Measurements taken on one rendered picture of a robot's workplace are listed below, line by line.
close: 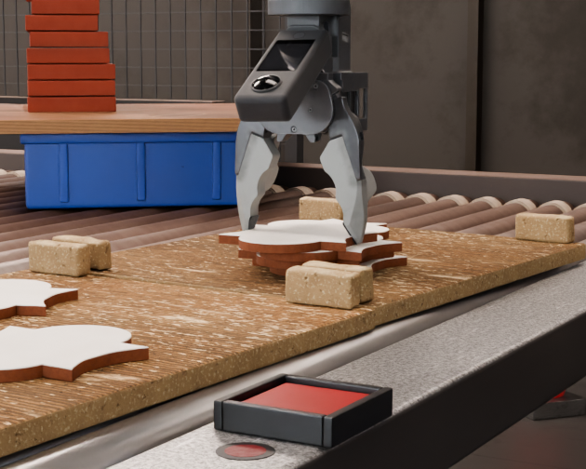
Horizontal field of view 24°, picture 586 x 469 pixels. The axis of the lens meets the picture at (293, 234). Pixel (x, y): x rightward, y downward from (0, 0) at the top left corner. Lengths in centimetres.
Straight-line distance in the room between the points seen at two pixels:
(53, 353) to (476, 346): 32
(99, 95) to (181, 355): 113
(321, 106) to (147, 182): 68
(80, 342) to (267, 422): 16
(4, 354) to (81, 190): 96
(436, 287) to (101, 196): 77
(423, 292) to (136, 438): 39
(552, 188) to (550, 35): 296
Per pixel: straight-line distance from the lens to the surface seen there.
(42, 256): 119
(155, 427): 78
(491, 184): 196
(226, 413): 76
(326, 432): 73
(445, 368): 92
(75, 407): 75
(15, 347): 86
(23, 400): 76
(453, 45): 499
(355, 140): 114
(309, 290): 102
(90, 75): 196
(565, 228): 137
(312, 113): 115
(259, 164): 118
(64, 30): 197
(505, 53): 492
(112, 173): 179
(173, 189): 180
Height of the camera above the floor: 113
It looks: 8 degrees down
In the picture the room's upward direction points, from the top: straight up
